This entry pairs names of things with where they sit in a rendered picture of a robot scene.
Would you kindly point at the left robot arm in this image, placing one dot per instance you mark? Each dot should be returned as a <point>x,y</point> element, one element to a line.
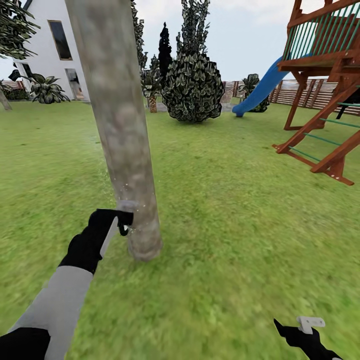
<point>46,329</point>

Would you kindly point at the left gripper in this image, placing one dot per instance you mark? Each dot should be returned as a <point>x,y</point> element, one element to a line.
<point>126,218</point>

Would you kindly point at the fixed window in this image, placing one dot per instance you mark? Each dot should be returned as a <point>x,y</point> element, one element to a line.
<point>74,83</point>

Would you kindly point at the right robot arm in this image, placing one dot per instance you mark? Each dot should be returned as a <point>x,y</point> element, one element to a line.
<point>307,338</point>

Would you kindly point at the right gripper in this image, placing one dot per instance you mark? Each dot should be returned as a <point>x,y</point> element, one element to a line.
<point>297,338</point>

